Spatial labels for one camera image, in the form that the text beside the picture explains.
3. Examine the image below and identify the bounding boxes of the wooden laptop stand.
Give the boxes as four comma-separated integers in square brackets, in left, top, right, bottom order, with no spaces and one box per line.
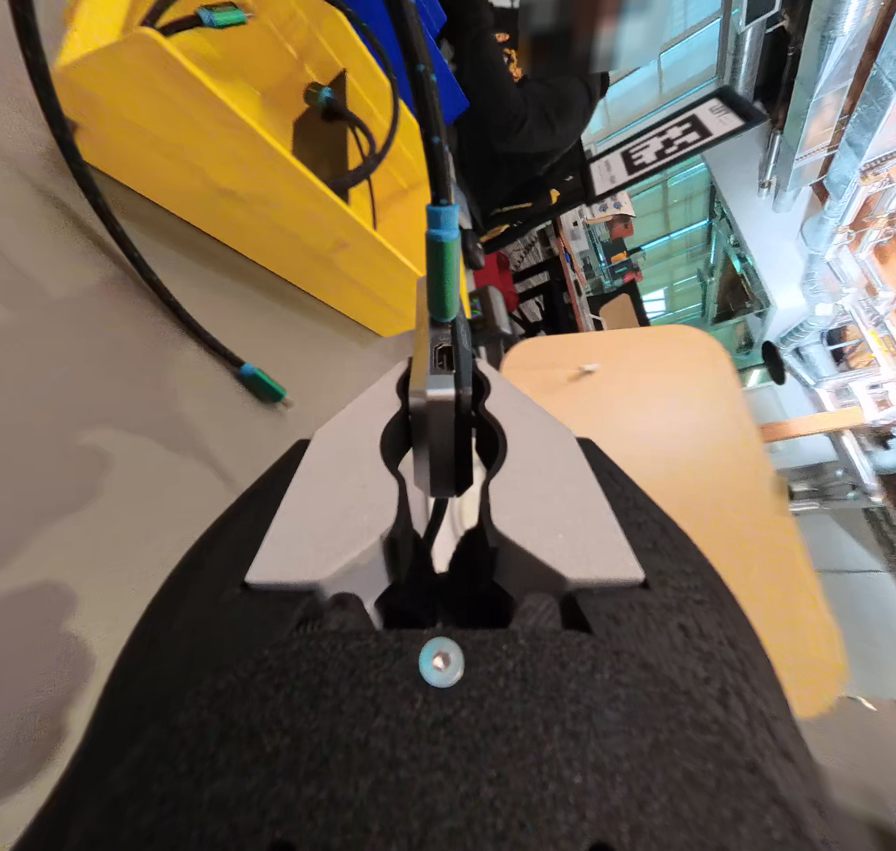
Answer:
[500,324,851,720]

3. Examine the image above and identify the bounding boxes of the black framed chair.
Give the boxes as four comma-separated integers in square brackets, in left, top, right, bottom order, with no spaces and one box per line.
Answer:
[597,291,652,331]

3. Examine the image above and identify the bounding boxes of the silver ventilation duct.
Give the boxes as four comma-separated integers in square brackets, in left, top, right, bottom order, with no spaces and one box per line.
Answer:
[728,0,896,383]

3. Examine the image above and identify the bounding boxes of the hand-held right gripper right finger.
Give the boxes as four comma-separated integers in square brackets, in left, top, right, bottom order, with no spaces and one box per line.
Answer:
[447,361,646,631]

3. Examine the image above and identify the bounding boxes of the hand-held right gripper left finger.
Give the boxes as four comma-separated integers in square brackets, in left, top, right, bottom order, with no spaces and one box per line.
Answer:
[245,358,443,631]

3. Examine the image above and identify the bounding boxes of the black HDMI switch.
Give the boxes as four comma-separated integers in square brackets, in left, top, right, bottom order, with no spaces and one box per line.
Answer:
[408,273,478,499]

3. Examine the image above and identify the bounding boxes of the yellow plastic bin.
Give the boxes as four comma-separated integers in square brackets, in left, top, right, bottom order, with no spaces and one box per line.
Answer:
[52,0,441,338]

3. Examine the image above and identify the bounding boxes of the green-plug HDMI cable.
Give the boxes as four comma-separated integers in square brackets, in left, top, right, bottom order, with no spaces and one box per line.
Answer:
[140,0,401,194]
[3,0,466,411]
[303,82,379,230]

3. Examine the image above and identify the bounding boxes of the black bin divider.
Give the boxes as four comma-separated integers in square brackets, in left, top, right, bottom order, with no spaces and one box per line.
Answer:
[290,69,351,205]

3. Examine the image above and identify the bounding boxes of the black power station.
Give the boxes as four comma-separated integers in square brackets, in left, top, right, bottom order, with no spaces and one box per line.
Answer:
[468,285,517,339]

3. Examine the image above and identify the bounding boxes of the framed tag poster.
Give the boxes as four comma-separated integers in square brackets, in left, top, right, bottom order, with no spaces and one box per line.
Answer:
[584,86,771,201]

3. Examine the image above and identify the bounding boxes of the blue plastic bin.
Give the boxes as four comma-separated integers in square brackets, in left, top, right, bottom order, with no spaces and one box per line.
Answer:
[318,0,470,128]

